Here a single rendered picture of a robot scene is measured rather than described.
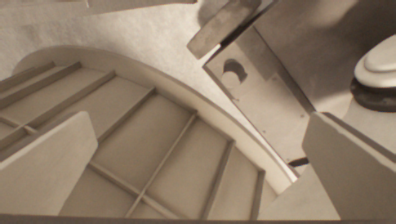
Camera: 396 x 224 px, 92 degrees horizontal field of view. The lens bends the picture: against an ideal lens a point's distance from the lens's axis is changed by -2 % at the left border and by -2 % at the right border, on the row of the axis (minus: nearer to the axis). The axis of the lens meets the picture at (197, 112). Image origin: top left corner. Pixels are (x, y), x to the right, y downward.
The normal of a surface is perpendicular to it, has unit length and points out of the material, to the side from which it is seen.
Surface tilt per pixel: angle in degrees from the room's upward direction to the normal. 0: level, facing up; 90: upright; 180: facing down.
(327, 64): 0
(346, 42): 0
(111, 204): 90
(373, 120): 90
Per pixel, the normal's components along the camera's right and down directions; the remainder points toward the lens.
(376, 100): -0.67, -0.71
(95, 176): 0.33, -0.65
